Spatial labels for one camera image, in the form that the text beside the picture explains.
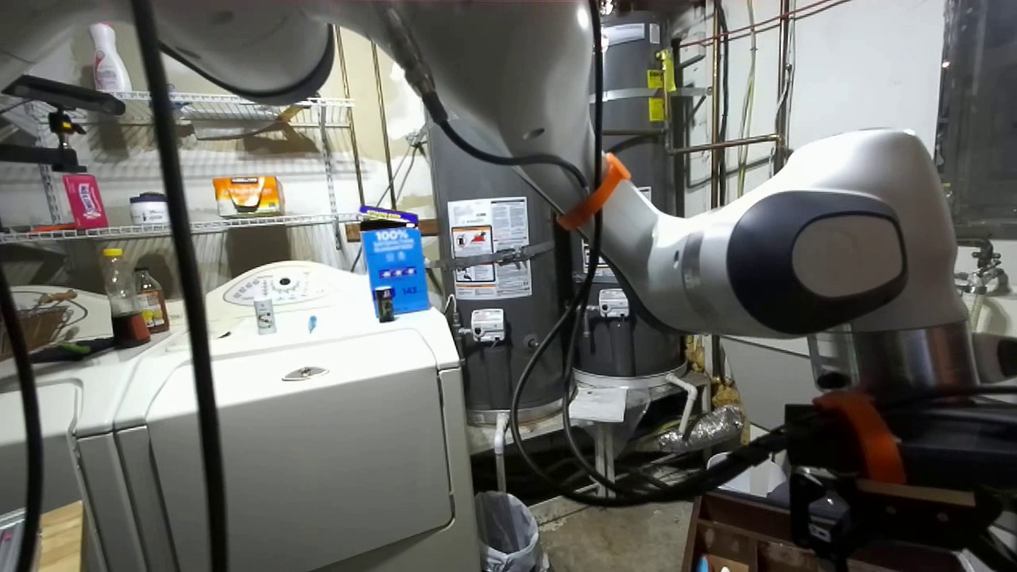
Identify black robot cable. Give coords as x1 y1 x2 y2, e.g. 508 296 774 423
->
0 0 806 572

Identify small dark can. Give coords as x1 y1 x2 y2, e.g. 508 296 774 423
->
373 284 402 325

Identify white jar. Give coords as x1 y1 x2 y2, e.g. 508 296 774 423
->
126 187 176 229

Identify metal wall pipes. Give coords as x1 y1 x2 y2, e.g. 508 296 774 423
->
678 0 804 173

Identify wooden table board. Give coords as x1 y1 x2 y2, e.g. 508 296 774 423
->
35 502 89 572

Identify gray water heater tank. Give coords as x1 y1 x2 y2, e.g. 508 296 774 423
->
574 9 689 377
425 124 574 423

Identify white gas control valve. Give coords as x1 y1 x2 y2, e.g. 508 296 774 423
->
471 306 508 347
598 286 635 322

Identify white wire shelf rack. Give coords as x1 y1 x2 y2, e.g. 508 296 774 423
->
0 83 360 267

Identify yellow capped dark bottle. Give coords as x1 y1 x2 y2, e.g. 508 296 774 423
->
99 246 152 347

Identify white washing machine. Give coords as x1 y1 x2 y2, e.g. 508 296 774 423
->
72 261 485 572

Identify orange wrist mount ring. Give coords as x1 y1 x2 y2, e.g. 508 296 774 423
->
810 387 910 491

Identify white plastic bottle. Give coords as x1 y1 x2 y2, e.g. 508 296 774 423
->
81 20 137 100

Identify small brown bottle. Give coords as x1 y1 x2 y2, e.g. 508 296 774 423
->
134 267 173 334

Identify metal sink faucet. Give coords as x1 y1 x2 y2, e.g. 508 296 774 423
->
956 236 1013 299

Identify orange forearm cable strap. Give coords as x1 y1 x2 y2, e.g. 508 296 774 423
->
556 153 634 236

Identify white water heater stand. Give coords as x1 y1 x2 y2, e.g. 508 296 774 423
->
465 361 709 512

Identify dark framed window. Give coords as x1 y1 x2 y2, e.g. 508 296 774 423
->
936 0 1017 242

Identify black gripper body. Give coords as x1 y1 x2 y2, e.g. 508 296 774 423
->
787 463 1005 567

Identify silver foil duct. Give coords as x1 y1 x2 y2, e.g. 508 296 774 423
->
634 403 750 457

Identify pink card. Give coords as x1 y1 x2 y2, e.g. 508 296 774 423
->
60 168 110 231

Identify white dryer machine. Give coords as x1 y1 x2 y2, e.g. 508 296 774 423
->
0 284 205 520

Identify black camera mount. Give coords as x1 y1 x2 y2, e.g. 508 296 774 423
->
0 74 126 173

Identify blue cardboard box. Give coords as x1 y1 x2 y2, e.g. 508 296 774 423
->
355 202 436 322

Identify white plastic bucket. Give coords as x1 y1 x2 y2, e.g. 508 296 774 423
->
727 457 787 499

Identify orange package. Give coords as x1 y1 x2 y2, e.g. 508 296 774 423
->
209 173 287 220

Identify wooden utensil organizer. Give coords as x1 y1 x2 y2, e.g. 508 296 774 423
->
680 486 965 572

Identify trash bin with bag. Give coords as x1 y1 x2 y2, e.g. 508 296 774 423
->
471 486 553 572

